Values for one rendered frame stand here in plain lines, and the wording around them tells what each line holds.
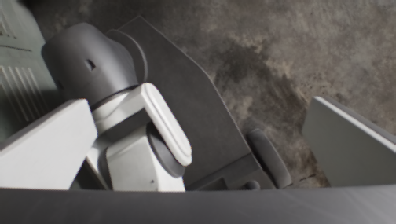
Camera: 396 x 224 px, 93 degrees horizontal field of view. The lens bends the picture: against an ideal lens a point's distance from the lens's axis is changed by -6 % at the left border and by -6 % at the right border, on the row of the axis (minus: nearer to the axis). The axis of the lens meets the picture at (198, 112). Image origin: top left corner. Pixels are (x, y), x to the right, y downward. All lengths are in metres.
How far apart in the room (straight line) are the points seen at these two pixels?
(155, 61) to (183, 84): 0.10
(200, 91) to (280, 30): 0.38
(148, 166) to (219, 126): 0.25
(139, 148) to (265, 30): 0.58
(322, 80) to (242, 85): 0.29
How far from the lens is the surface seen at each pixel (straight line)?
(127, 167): 0.43
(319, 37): 0.85
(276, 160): 0.60
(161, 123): 0.40
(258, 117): 0.76
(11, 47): 0.79
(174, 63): 0.56
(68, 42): 0.45
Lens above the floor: 0.72
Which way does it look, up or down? 82 degrees down
